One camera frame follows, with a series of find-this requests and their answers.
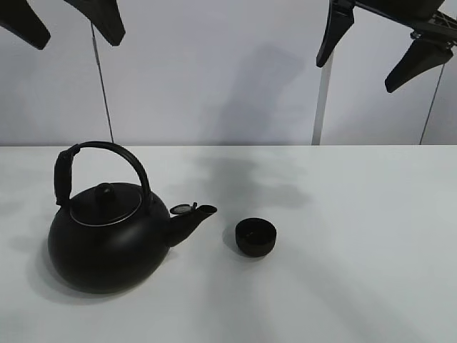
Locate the small black teacup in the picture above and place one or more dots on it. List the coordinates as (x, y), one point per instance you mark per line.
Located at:
(255, 237)

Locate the white vertical wall post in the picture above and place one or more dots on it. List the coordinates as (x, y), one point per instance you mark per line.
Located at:
(321, 101)

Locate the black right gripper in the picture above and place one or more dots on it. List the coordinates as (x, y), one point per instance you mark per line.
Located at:
(433, 36)

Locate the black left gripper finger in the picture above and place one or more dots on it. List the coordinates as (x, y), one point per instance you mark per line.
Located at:
(25, 24)
(105, 16)

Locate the black kettle teapot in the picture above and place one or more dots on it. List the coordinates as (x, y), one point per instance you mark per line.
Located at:
(113, 236)

